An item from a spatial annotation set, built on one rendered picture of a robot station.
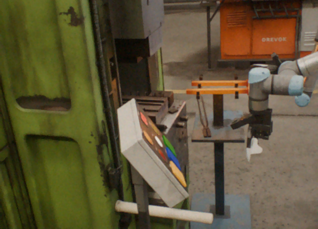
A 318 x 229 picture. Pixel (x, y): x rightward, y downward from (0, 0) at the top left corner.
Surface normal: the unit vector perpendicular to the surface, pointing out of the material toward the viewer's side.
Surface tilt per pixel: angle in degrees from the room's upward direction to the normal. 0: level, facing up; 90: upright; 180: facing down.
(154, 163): 90
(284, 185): 0
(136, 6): 90
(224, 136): 0
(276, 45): 90
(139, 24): 90
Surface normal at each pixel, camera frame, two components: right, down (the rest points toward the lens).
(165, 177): 0.13, 0.40
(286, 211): -0.07, -0.91
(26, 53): -0.30, 0.40
